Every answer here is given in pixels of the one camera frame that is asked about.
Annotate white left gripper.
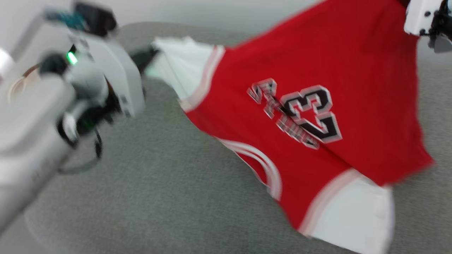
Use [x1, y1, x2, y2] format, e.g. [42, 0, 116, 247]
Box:
[70, 34, 159, 119]

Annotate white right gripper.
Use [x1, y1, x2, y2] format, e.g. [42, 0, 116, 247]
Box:
[404, 0, 452, 54]

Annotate red basketball jersey white trim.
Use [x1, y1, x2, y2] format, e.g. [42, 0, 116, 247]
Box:
[145, 0, 435, 254]

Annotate cream perforated laundry basket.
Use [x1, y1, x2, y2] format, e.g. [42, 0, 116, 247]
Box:
[6, 65, 40, 103]

